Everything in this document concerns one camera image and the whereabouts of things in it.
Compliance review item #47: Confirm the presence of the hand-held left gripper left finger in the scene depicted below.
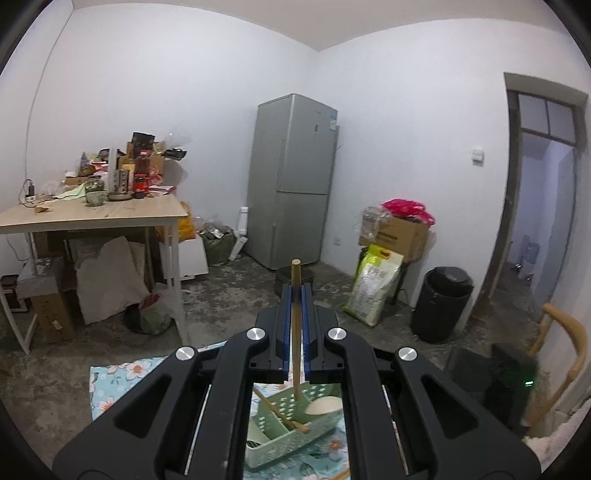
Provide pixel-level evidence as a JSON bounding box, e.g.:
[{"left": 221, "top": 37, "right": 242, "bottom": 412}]
[{"left": 53, "top": 285, "right": 293, "bottom": 480}]

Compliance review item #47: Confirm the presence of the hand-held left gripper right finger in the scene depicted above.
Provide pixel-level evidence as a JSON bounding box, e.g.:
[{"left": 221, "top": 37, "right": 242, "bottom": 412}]
[{"left": 302, "top": 285, "right": 541, "bottom": 480}]

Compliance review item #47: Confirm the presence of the white plastic ladle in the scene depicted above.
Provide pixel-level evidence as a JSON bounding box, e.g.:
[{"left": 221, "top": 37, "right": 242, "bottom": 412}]
[{"left": 306, "top": 396, "right": 343, "bottom": 417}]

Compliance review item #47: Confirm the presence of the green perforated utensil holder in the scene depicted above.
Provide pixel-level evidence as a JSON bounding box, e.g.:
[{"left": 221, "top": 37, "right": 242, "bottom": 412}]
[{"left": 245, "top": 382, "right": 347, "bottom": 472}]

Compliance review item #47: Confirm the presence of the yellow white rice bag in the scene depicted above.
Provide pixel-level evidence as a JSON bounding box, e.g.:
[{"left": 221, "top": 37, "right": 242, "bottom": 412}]
[{"left": 342, "top": 244, "right": 404, "bottom": 328}]

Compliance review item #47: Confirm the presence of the dark green sack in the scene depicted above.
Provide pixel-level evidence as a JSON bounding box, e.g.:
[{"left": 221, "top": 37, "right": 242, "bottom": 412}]
[{"left": 198, "top": 222, "right": 236, "bottom": 266}]

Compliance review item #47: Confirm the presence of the white leaning device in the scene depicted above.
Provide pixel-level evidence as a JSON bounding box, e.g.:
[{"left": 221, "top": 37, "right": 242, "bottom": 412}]
[{"left": 229, "top": 208, "right": 250, "bottom": 260}]

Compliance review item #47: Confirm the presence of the white box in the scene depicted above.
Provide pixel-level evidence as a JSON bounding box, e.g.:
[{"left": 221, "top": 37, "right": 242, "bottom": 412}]
[{"left": 161, "top": 234, "right": 209, "bottom": 281}]

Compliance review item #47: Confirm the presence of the clear plastic bag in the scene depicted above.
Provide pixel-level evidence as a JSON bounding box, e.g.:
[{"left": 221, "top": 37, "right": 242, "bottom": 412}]
[{"left": 359, "top": 207, "right": 384, "bottom": 241}]

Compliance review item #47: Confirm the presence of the large cardboard box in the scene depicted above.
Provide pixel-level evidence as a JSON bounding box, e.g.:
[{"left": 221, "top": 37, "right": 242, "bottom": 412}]
[{"left": 359, "top": 216, "right": 430, "bottom": 264}]

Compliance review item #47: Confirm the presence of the red green plastic bag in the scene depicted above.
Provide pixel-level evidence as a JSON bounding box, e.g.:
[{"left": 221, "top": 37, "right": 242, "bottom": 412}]
[{"left": 137, "top": 292, "right": 175, "bottom": 336}]

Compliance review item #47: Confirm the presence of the black trash bin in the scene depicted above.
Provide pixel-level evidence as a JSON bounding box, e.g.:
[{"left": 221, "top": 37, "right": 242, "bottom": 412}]
[{"left": 410, "top": 266, "right": 475, "bottom": 344}]

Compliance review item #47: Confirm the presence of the yellow plastic bag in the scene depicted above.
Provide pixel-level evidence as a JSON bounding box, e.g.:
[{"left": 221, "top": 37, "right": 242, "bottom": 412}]
[{"left": 154, "top": 202, "right": 197, "bottom": 243}]

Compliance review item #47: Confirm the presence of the silver refrigerator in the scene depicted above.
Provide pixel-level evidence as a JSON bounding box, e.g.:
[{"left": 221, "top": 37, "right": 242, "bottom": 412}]
[{"left": 244, "top": 93, "right": 340, "bottom": 270}]

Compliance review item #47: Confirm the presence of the pink plastic bag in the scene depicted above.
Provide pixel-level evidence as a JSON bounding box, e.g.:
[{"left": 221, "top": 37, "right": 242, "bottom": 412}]
[{"left": 381, "top": 199, "right": 435, "bottom": 227}]

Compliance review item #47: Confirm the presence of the floral blue blanket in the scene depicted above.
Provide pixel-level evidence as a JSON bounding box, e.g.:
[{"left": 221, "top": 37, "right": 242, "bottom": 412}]
[{"left": 89, "top": 355, "right": 402, "bottom": 480}]

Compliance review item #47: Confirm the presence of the white sack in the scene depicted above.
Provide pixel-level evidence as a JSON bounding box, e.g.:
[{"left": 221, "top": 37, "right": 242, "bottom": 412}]
[{"left": 75, "top": 235, "right": 152, "bottom": 325}]

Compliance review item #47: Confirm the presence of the large black object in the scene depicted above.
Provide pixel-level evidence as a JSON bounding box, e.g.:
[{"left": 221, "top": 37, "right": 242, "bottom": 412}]
[{"left": 445, "top": 342, "right": 540, "bottom": 430}]

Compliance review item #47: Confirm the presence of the small cardboard box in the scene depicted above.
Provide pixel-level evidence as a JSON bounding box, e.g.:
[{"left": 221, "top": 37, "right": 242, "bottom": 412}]
[{"left": 115, "top": 152, "right": 166, "bottom": 185}]

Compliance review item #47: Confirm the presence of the steel rack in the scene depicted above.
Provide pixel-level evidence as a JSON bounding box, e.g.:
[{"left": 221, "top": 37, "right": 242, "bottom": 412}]
[{"left": 107, "top": 147, "right": 131, "bottom": 201}]

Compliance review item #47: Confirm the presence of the long wooden desk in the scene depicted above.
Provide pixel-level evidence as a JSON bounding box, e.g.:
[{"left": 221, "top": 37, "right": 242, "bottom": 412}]
[{"left": 0, "top": 193, "right": 190, "bottom": 356}]

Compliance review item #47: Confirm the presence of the cardboard box grey top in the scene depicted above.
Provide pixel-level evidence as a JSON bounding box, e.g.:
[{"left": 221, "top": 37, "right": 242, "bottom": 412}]
[{"left": 28, "top": 257, "right": 78, "bottom": 344}]

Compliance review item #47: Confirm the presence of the glass jar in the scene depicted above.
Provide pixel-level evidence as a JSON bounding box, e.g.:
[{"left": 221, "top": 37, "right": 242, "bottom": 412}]
[{"left": 85, "top": 175, "right": 108, "bottom": 207}]

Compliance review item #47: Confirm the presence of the light wooden chair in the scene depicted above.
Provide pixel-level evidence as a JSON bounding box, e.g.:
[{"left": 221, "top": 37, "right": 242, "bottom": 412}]
[{"left": 526, "top": 302, "right": 585, "bottom": 437}]

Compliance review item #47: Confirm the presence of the white fluffy cushion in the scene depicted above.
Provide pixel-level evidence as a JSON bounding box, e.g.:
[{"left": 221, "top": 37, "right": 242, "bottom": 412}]
[{"left": 522, "top": 406, "right": 591, "bottom": 472}]

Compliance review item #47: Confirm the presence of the grey door frame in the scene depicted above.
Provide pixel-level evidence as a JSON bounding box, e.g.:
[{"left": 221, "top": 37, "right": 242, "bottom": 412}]
[{"left": 489, "top": 71, "right": 591, "bottom": 324}]

